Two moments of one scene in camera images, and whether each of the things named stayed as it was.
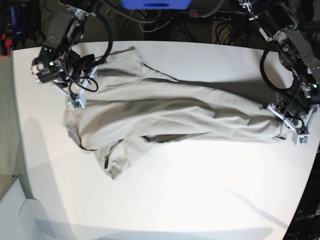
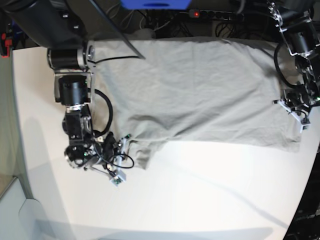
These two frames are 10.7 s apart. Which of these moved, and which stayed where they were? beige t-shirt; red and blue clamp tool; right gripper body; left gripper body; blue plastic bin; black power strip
Moved: beige t-shirt; right gripper body; left gripper body
Stayed: blue plastic bin; black power strip; red and blue clamp tool
